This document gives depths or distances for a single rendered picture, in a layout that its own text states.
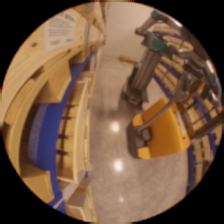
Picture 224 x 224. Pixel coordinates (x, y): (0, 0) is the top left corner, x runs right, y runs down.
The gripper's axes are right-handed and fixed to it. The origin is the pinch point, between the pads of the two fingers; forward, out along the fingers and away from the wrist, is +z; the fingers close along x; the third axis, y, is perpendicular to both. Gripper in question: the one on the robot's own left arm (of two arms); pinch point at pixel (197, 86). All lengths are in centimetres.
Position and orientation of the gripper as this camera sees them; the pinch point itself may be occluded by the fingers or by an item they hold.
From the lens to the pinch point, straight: 74.4
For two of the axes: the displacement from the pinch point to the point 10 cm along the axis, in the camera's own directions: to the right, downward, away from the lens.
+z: -7.8, -4.3, 4.5
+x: -0.5, -6.8, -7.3
